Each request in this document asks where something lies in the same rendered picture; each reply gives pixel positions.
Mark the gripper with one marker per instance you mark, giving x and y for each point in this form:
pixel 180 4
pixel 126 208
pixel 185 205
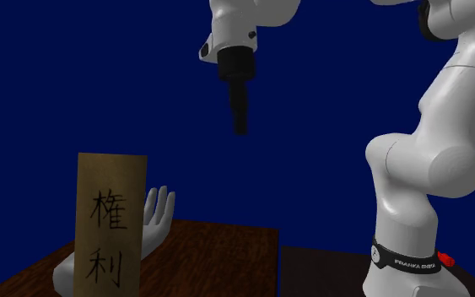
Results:
pixel 237 61

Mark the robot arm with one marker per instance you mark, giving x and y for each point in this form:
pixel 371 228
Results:
pixel 426 164

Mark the white hand figure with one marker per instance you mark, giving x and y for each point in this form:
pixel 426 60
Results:
pixel 157 226

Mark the wooden plaque with black characters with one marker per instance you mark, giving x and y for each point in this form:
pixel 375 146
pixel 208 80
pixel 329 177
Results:
pixel 109 230

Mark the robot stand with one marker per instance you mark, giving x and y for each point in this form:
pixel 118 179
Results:
pixel 323 273

